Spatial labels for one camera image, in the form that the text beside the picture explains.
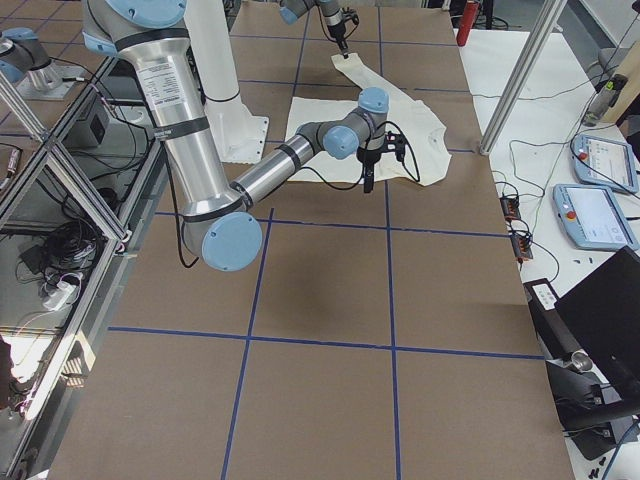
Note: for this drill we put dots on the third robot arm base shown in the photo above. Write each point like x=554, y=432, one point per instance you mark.
x=27, y=65

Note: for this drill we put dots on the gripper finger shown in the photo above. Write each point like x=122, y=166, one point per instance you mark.
x=344, y=50
x=368, y=178

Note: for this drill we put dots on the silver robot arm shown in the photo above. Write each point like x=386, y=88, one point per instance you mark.
x=293, y=10
x=181, y=54

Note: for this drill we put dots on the aluminium frame post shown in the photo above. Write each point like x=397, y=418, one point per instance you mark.
x=536, y=40

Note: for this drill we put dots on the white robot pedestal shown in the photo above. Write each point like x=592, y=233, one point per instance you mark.
x=238, y=134

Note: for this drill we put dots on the orange circuit board far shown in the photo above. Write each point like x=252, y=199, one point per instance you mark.
x=510, y=208

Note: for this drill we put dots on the teach pendant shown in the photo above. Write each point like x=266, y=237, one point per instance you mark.
x=600, y=161
x=592, y=217

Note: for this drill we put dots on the orange circuit board near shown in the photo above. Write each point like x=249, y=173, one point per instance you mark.
x=521, y=246

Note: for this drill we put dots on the cream cat print shirt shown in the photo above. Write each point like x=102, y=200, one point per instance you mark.
x=425, y=133

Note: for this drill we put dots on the aluminium frame rail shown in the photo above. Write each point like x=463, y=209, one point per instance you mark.
x=71, y=222

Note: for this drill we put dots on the grey control box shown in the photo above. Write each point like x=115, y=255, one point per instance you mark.
x=89, y=129

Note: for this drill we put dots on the orange circuit board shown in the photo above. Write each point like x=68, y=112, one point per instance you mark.
x=510, y=208
x=521, y=246

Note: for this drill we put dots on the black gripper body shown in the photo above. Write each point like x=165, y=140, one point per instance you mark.
x=337, y=32
x=370, y=158

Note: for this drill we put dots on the near teach pendant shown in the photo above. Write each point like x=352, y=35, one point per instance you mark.
x=592, y=217

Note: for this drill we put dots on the far teach pendant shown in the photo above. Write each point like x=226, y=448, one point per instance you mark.
x=600, y=161

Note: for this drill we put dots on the red cylinder tube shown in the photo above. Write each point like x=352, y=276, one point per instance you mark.
x=466, y=22

